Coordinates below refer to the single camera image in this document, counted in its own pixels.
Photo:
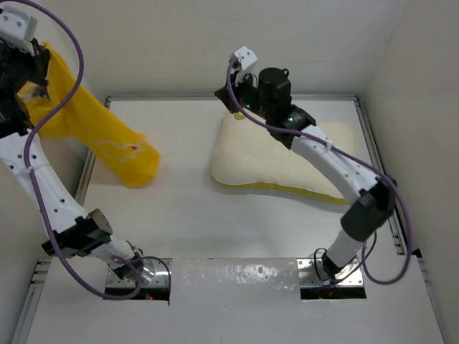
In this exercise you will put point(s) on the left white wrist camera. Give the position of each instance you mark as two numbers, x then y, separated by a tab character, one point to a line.
17	27

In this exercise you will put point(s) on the cream white pillow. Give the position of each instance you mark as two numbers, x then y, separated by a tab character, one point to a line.
247	158

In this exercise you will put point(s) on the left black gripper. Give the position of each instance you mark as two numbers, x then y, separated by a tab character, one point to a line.
38	61

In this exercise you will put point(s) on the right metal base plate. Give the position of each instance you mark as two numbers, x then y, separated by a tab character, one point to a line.
311	275

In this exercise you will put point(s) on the metal base plate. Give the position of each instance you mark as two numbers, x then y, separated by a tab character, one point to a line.
155	275
311	275

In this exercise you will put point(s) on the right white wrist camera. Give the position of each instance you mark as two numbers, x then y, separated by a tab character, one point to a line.
246	59

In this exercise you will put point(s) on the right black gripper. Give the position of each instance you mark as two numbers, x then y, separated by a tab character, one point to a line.
237	84

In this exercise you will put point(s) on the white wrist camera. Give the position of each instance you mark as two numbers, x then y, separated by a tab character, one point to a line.
17	27
246	59

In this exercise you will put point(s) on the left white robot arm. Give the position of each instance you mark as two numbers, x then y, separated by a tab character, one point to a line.
76	232

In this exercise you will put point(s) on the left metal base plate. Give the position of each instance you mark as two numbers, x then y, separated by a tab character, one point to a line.
155	275

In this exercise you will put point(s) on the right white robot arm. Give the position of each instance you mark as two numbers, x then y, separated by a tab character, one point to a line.
370	197

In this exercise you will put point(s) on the yellow pillowcase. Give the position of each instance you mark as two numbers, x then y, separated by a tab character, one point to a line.
125	151

